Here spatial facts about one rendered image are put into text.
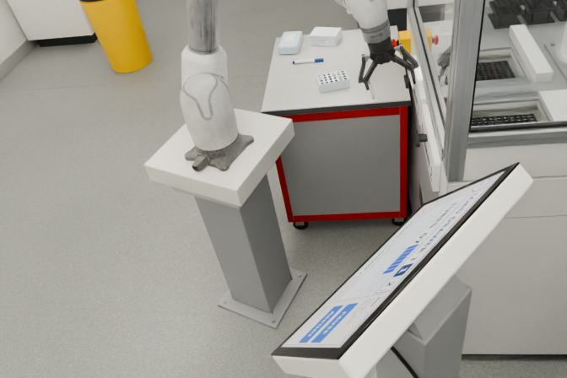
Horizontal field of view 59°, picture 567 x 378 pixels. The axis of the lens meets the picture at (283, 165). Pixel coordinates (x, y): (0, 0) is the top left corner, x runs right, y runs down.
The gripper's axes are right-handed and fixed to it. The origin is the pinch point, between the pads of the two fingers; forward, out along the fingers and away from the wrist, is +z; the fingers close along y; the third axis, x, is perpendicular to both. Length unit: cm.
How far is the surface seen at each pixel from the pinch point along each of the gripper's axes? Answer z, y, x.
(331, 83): 5.5, -23.8, 23.7
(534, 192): 7, 31, -52
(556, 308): 63, 35, -52
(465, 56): -37, 20, -52
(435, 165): -0.5, 8.7, -42.9
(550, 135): -11, 35, -52
